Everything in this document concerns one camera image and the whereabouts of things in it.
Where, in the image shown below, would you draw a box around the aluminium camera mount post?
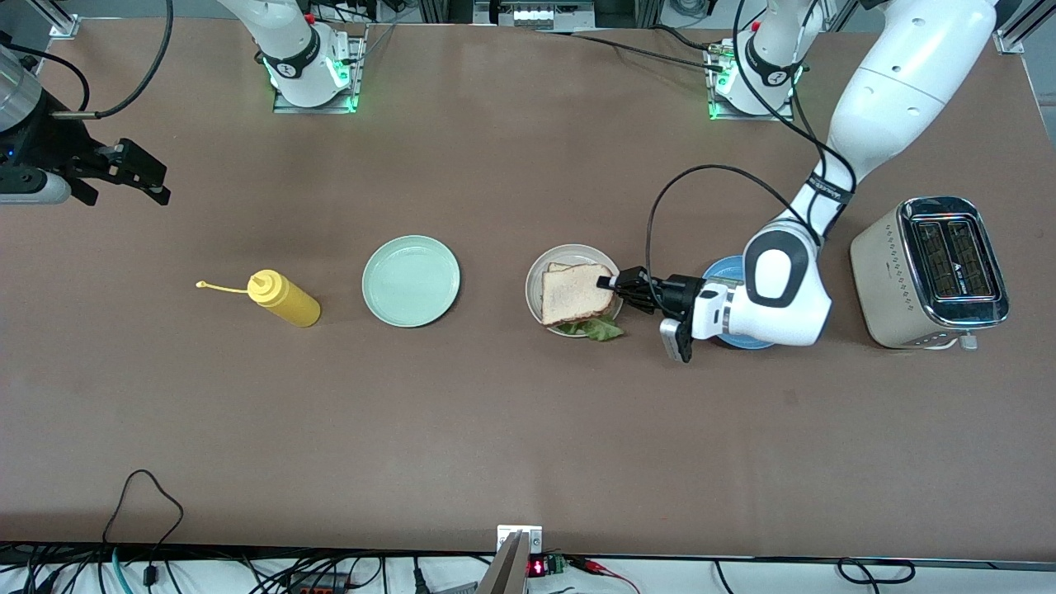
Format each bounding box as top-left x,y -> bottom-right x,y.
478,525 -> 544,594

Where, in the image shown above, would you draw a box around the black cable to arm base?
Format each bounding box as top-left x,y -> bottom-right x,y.
535,25 -> 728,73

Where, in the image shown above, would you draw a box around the mint green plate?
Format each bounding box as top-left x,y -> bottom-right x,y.
362,235 -> 461,328

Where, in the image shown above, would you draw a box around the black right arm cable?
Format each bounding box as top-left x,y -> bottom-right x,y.
0,0 -> 175,120

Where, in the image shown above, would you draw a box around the aluminium frame profile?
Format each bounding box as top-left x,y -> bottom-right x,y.
993,0 -> 1056,55
29,0 -> 81,40

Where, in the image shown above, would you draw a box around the black coiled cable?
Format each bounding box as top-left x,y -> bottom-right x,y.
837,558 -> 917,586

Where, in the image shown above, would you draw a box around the yellow squeeze bottle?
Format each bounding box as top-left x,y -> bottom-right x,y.
196,269 -> 323,329

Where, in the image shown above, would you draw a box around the beige plate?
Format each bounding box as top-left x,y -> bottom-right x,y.
526,243 -> 625,332

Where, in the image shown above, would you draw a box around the beige chrome toaster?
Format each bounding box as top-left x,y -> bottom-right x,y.
850,196 -> 1011,351

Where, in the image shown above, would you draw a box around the grey box with white light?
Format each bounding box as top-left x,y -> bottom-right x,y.
474,0 -> 596,31

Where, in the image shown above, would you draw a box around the blue plate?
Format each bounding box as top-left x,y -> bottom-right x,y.
700,255 -> 781,351

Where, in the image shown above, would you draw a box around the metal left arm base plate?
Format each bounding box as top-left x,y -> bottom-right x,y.
706,41 -> 797,123

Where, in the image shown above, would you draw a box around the red and black clip lead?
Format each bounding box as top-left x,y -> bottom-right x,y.
569,555 -> 643,594

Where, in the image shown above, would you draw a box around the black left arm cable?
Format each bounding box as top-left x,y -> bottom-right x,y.
645,0 -> 836,286

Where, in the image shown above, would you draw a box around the thin black looped cable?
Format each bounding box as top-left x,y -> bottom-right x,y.
101,469 -> 185,594

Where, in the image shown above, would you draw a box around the green lettuce leaf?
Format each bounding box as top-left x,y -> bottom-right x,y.
556,314 -> 626,342

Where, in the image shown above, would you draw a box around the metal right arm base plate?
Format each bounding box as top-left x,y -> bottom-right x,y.
272,23 -> 369,115

